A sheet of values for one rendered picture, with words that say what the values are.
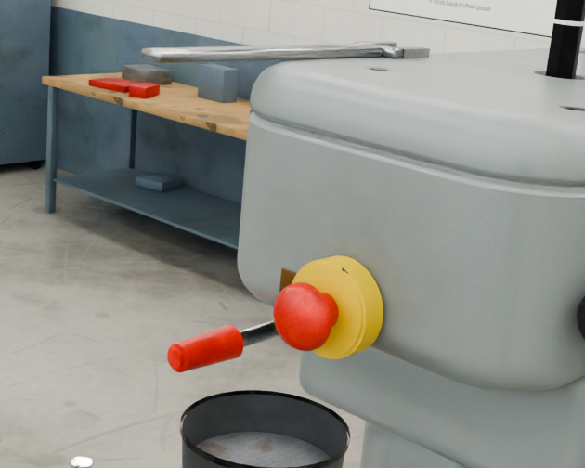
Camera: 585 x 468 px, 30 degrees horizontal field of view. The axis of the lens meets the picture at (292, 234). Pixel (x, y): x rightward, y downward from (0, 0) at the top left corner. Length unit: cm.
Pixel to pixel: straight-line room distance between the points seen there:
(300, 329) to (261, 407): 268
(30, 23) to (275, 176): 751
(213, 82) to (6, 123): 204
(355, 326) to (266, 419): 268
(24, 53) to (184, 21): 139
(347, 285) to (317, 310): 3
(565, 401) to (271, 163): 23
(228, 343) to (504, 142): 25
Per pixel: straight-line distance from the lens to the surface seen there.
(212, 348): 73
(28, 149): 833
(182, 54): 67
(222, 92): 661
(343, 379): 81
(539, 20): 567
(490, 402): 74
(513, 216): 60
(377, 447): 86
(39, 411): 455
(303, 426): 329
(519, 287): 61
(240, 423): 331
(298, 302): 62
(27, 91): 823
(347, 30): 637
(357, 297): 63
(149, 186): 710
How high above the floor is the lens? 198
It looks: 16 degrees down
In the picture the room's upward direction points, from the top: 5 degrees clockwise
